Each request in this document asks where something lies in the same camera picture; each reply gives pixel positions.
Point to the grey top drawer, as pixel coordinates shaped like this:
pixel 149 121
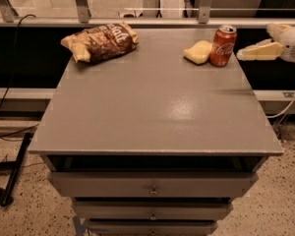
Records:
pixel 152 184

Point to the grey bottom drawer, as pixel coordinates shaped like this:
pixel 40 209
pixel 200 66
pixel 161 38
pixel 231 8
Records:
pixel 151 228

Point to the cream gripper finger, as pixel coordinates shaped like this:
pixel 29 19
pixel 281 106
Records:
pixel 275 31
pixel 264 50

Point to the metal railing frame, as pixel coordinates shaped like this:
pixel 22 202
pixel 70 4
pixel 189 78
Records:
pixel 147 13

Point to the grey middle drawer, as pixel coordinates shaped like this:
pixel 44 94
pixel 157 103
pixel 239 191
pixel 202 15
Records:
pixel 151 210

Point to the grey drawer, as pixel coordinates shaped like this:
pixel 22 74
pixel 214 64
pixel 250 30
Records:
pixel 152 184
pixel 151 228
pixel 151 210

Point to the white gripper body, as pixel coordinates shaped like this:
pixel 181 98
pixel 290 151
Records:
pixel 294 43

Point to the red coke can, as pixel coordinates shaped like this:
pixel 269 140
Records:
pixel 222 45

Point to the black stand on floor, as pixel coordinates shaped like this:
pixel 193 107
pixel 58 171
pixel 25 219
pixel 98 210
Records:
pixel 12 168

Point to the grey drawer cabinet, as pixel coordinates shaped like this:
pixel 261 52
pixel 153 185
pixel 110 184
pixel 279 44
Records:
pixel 153 111

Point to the yellow sponge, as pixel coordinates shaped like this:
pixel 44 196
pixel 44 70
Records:
pixel 199 52

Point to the brown salt chip bag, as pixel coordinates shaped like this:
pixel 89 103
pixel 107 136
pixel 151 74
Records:
pixel 101 43

